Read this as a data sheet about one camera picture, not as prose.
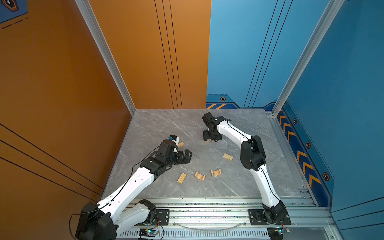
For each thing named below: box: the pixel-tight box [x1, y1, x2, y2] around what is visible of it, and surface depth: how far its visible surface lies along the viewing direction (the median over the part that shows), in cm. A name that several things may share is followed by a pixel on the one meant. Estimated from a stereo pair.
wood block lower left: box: [177, 172, 187, 185], surface depth 87 cm
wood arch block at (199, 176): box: [194, 171, 206, 181], surface depth 87 cm
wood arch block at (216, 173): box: [210, 168, 222, 177], surface depth 88 cm
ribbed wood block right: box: [223, 153, 234, 161], surface depth 96 cm
